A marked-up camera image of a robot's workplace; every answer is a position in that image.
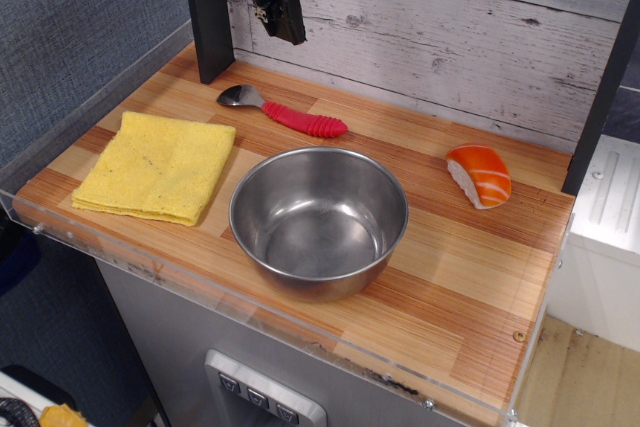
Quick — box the dark left vertical post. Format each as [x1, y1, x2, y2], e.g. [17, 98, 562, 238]
[188, 0, 235, 84]

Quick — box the dark vertical post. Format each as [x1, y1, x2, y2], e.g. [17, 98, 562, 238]
[188, 0, 235, 84]
[562, 0, 639, 196]

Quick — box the stainless steel bowl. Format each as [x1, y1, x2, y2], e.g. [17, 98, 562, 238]
[229, 146, 409, 302]

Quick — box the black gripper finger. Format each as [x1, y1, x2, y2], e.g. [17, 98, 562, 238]
[258, 0, 306, 45]

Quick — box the dark right vertical post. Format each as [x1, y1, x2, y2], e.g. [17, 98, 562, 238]
[562, 0, 639, 196]

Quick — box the yellow object bottom left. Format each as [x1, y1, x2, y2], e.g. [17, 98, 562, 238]
[39, 404, 89, 427]

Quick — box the yellow folded cloth napkin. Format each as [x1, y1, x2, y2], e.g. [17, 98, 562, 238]
[71, 111, 236, 227]

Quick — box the orange salmon nigiri sushi toy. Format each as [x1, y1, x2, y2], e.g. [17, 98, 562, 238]
[446, 143, 512, 210]

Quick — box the grey metal cabinet base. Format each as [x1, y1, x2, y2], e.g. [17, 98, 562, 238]
[98, 262, 452, 426]

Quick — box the red handled metal spoon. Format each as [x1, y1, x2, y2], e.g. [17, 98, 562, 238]
[217, 84, 348, 138]

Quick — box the grey cabinet control panel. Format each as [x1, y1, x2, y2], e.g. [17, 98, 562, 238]
[204, 349, 328, 426]

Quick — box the white appliance at right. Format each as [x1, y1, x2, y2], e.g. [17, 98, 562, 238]
[547, 135, 639, 351]

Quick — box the clear acrylic table guard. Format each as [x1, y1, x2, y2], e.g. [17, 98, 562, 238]
[2, 28, 573, 426]

